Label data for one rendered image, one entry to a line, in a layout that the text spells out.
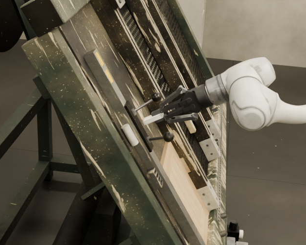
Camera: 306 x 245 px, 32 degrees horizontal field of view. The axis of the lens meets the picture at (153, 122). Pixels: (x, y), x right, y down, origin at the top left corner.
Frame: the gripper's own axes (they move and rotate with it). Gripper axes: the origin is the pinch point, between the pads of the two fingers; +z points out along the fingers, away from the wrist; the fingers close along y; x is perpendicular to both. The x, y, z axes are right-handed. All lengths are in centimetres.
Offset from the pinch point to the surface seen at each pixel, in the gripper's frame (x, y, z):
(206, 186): 48, 56, 9
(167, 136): 7.6, 11.2, 1.1
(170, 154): 39, 31, 14
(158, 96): 18.2, -0.5, 0.3
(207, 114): 121, 53, 9
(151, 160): 12.0, 18.9, 12.3
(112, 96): 12.0, -9.1, 13.3
